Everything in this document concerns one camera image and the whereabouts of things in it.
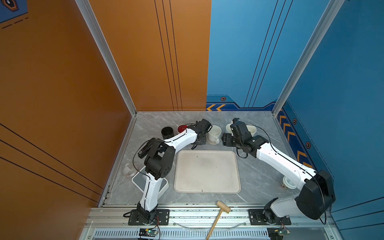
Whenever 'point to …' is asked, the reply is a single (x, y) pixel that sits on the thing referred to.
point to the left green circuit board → (147, 232)
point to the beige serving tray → (206, 171)
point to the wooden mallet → (223, 208)
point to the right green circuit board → (275, 233)
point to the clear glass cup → (127, 171)
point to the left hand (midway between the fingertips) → (199, 139)
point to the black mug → (167, 132)
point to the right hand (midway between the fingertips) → (226, 138)
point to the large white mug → (214, 136)
